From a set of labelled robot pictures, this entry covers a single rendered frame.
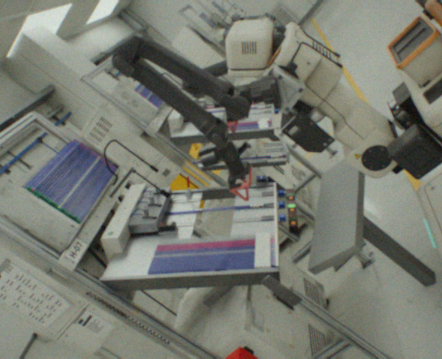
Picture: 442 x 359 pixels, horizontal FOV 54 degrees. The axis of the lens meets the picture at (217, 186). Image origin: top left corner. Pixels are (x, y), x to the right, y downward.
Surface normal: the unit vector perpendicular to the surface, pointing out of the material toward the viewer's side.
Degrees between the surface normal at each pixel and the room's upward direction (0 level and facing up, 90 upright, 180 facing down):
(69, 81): 90
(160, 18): 90
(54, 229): 90
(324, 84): 90
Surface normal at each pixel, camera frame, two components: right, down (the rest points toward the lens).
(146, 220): -0.15, -0.88
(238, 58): -0.17, 0.55
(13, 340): 0.62, -0.66
